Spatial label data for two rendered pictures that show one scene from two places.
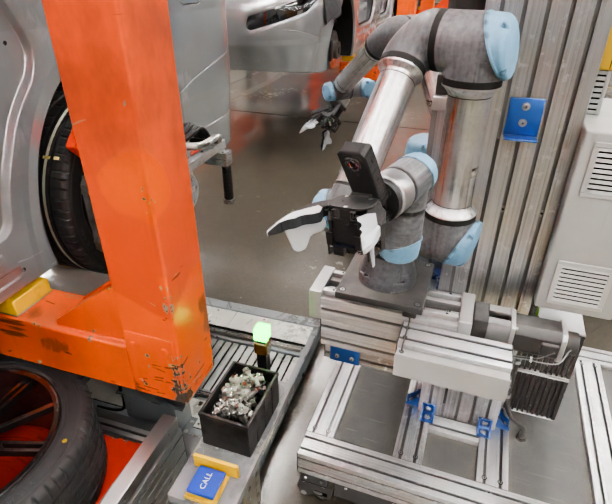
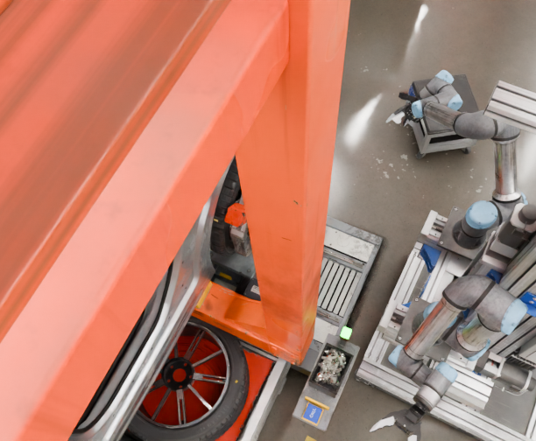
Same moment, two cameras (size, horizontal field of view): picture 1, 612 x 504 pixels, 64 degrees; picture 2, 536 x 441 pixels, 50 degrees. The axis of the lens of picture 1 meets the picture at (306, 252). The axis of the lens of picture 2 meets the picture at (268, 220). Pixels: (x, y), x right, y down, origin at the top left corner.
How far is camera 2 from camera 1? 1.78 m
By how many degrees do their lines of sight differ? 34
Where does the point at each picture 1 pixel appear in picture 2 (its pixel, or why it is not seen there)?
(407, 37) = (461, 297)
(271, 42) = not seen: outside the picture
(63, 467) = (239, 397)
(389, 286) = not seen: hidden behind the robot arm
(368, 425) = not seen: hidden behind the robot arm
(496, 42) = (506, 330)
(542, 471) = (505, 402)
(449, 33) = (483, 311)
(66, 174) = (222, 229)
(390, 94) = (444, 321)
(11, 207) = (199, 269)
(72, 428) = (238, 373)
